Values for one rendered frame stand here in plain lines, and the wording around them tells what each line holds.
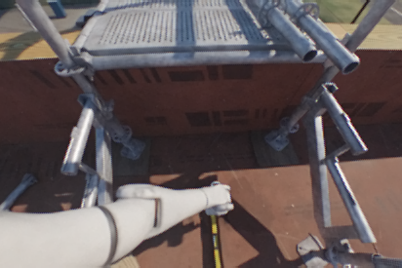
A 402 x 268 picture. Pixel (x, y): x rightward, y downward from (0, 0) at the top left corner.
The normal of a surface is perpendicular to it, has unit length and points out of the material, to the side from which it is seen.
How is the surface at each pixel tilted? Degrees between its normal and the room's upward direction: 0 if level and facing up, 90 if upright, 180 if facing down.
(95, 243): 63
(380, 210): 0
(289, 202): 0
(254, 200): 0
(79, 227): 58
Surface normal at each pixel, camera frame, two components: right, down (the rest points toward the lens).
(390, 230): 0.01, -0.52
